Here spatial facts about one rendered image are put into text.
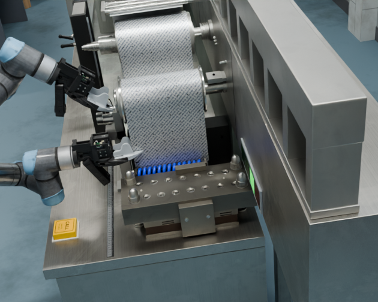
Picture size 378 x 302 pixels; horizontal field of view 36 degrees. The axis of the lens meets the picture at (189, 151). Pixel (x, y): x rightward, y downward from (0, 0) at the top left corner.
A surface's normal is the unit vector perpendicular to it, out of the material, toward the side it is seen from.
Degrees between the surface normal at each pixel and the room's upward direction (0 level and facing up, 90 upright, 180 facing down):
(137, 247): 0
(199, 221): 90
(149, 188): 0
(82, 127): 0
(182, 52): 92
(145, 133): 90
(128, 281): 90
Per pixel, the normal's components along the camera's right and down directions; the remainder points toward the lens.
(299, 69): -0.10, -0.83
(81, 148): 0.11, 0.54
